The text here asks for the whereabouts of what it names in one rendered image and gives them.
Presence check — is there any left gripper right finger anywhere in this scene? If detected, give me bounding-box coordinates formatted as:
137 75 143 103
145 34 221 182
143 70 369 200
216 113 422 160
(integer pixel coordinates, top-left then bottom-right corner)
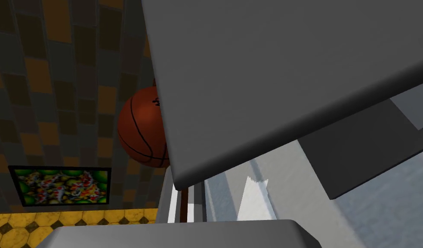
237 175 278 221

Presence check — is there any orange basketball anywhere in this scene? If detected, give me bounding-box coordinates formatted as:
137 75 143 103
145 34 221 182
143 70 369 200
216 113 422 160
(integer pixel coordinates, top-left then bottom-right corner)
117 86 170 169

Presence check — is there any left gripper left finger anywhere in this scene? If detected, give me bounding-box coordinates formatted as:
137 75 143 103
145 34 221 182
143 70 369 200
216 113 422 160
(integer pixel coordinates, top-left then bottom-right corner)
167 182 195 224

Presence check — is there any colourful framed wall picture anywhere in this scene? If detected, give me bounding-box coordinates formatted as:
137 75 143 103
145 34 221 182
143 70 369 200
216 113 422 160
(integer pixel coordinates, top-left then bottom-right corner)
7 165 112 208

